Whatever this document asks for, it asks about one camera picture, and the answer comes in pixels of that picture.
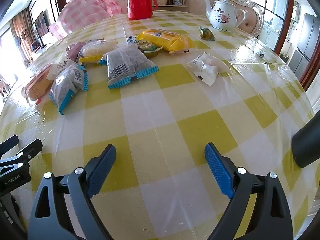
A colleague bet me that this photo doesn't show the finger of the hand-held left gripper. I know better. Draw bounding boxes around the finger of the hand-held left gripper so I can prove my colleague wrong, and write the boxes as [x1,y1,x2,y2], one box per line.
[0,135,20,155]
[0,139,43,168]

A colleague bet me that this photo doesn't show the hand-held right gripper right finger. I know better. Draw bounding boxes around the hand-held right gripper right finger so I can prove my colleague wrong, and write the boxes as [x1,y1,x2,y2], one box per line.
[204,142,293,240]

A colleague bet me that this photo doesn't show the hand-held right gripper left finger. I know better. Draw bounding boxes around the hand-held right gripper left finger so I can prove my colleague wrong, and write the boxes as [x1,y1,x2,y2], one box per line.
[27,144,117,240]

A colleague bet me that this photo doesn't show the orange snack packet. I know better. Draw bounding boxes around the orange snack packet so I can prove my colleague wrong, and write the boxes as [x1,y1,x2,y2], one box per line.
[21,64,55,105]

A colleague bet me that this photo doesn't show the small blue-edged snack packet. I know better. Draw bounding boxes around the small blue-edged snack packet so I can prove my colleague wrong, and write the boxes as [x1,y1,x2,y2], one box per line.
[49,64,89,115]

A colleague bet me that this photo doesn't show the white printed snack packet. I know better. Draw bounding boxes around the white printed snack packet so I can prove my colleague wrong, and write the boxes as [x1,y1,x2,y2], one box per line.
[47,54,73,81]

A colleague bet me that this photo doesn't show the clear white snack packet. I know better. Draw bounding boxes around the clear white snack packet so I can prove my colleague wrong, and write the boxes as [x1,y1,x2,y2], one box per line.
[186,53,230,86]

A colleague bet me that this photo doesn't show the large blue-edged snack packet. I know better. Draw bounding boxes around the large blue-edged snack packet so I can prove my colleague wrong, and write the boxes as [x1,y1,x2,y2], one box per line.
[99,47,159,89]

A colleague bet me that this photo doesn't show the purple snack packet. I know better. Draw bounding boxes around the purple snack packet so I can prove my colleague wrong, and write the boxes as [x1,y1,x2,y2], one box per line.
[65,42,87,62]

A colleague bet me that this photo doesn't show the clear bread packet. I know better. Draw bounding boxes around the clear bread packet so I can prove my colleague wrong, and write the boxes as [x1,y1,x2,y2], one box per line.
[77,39,118,67]

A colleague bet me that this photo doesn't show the pale green snack packet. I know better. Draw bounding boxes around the pale green snack packet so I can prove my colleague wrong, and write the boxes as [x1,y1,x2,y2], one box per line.
[136,40,163,57]

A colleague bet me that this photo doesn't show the yellow snack packet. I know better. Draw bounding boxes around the yellow snack packet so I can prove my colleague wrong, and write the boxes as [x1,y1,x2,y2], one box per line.
[136,29,195,55]

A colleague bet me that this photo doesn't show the yellow white checkered tablecloth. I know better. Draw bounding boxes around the yellow white checkered tablecloth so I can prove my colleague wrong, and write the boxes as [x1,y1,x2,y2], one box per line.
[0,10,315,240]

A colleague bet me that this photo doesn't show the dark rounded object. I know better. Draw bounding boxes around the dark rounded object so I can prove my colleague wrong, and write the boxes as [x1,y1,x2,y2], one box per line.
[291,110,320,168]

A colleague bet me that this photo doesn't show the brown patterned curtain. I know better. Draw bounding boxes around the brown patterned curtain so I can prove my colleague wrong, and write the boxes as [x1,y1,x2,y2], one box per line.
[9,11,34,64]

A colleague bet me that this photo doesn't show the flat screen television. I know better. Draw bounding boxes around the flat screen television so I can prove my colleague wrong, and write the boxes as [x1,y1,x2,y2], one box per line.
[29,8,51,48]

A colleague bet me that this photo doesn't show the pink checkered chair cover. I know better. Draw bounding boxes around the pink checkered chair cover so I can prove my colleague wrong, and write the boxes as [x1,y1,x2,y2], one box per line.
[48,0,123,40]

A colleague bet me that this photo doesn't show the grey refrigerator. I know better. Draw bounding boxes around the grey refrigerator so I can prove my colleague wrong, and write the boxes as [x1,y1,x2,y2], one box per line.
[290,12,318,74]

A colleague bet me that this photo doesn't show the white floral teapot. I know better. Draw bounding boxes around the white floral teapot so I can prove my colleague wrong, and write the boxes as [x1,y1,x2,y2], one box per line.
[204,0,247,32]

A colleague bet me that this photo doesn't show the ornate white padded chair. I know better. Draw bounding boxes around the ornate white padded chair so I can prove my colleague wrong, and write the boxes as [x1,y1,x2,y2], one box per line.
[226,0,265,38]

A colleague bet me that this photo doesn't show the red thermos jug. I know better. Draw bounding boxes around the red thermos jug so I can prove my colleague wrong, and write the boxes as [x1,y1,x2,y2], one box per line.
[127,0,158,20]

